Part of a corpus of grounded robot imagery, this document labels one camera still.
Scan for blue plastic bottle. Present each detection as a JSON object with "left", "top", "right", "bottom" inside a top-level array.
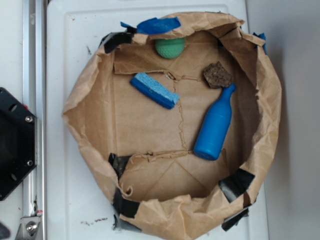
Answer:
[{"left": 193, "top": 83, "right": 236, "bottom": 161}]

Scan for brown paper bag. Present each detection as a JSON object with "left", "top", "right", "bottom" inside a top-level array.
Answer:
[{"left": 62, "top": 12, "right": 282, "bottom": 240}]

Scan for blue sponge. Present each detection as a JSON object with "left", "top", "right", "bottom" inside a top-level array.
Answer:
[{"left": 130, "top": 72, "right": 180, "bottom": 110}]

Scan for grey brown rock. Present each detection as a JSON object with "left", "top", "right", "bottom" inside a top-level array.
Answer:
[{"left": 202, "top": 61, "right": 233, "bottom": 89}]

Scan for green dimpled ball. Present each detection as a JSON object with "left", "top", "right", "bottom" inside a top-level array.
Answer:
[{"left": 155, "top": 38, "right": 185, "bottom": 59}]

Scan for black tape top left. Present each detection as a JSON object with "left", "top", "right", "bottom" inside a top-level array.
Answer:
[{"left": 99, "top": 27, "right": 137, "bottom": 54}]

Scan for black tape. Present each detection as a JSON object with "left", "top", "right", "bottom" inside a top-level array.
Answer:
[
  {"left": 99, "top": 27, "right": 137, "bottom": 54},
  {"left": 218, "top": 168, "right": 256, "bottom": 203},
  {"left": 112, "top": 188, "right": 142, "bottom": 233}
]

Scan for black tape bottom left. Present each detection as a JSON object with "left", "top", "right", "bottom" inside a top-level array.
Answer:
[{"left": 112, "top": 188, "right": 142, "bottom": 233}]

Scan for blue tape piece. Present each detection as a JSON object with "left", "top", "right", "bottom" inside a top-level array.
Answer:
[{"left": 135, "top": 17, "right": 181, "bottom": 35}]

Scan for black tape bottom right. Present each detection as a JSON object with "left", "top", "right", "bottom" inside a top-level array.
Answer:
[{"left": 218, "top": 168, "right": 256, "bottom": 203}]

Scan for white plastic tray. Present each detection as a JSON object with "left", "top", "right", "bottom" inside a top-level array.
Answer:
[{"left": 45, "top": 0, "right": 270, "bottom": 240}]

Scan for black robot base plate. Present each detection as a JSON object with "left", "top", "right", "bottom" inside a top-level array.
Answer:
[{"left": 0, "top": 87, "right": 37, "bottom": 201}]

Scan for aluminium frame rail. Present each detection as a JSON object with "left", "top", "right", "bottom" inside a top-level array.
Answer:
[{"left": 22, "top": 0, "right": 49, "bottom": 240}]

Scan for metal corner bracket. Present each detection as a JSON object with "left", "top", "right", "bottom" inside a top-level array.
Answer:
[{"left": 15, "top": 216, "right": 43, "bottom": 240}]

